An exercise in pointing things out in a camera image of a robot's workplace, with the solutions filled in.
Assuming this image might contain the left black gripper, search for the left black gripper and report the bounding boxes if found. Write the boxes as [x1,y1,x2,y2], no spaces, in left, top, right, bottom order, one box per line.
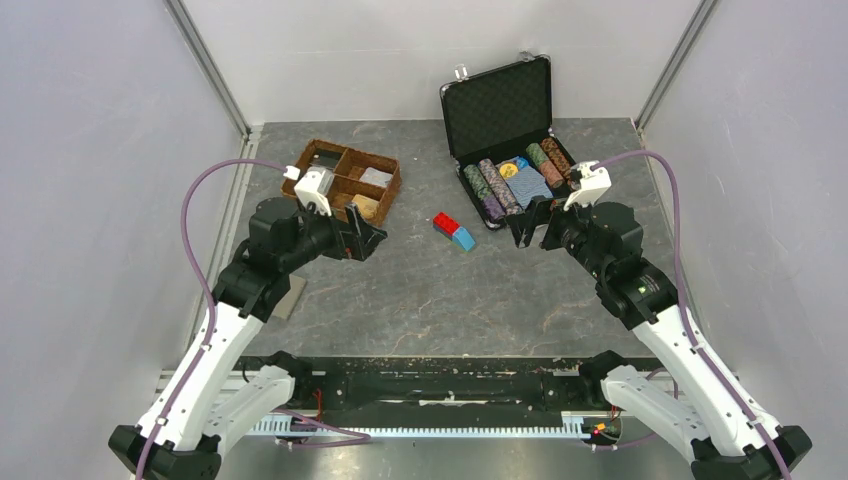
[280,197,387,272]

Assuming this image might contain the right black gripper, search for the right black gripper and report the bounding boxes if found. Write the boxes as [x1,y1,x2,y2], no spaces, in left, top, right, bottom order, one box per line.
[505,188,609,280]

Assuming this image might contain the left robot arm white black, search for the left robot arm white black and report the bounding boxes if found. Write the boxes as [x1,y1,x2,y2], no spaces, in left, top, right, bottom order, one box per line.
[108,197,387,479]

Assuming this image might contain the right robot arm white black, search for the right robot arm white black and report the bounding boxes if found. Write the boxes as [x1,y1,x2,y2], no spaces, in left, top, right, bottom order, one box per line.
[509,197,812,479]

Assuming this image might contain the gold cards in basket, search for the gold cards in basket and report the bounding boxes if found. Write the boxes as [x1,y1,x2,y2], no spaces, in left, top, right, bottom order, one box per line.
[352,194,379,220]

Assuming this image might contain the blue playing card deck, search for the blue playing card deck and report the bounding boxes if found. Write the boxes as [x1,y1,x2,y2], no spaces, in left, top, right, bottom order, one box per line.
[505,166,553,208]

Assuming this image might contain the silver VIP cards stack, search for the silver VIP cards stack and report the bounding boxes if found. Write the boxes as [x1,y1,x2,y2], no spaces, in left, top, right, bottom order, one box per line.
[359,167,393,189]

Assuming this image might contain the black cards in basket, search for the black cards in basket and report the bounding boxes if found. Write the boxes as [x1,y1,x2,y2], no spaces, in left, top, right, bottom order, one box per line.
[311,149,343,171]

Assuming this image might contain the purple poker chip row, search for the purple poker chip row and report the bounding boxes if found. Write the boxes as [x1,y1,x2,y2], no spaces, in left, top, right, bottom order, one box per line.
[477,159,524,215]

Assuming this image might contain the yellow dealer button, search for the yellow dealer button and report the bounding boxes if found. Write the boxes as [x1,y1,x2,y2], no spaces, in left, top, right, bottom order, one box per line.
[498,161,520,179]

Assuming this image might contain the brown wicker divided basket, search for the brown wicker divided basket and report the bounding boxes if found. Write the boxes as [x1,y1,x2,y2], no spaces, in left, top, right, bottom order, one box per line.
[294,139,402,227]

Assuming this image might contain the green poker chip row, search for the green poker chip row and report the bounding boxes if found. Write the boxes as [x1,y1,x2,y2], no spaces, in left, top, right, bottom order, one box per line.
[463,165,505,221]

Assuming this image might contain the green pink chip row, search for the green pink chip row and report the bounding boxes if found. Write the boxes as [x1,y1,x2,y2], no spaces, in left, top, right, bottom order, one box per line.
[525,143,565,189]

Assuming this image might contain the brown poker chip row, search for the brown poker chip row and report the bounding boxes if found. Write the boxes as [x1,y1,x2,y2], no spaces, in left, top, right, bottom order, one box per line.
[540,137,572,184]

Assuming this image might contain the blue toy brick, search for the blue toy brick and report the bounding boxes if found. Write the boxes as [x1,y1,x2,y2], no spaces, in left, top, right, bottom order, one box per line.
[451,226,476,252]

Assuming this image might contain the red toy brick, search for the red toy brick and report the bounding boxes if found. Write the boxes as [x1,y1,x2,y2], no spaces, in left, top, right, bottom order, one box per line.
[432,212,460,239]

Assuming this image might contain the black poker chip case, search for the black poker chip case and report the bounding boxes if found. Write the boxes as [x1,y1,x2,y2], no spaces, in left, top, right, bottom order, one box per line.
[439,53,579,230]

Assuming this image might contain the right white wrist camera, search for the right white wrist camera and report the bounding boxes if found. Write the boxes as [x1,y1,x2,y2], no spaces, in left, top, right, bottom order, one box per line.
[563,161,612,211]

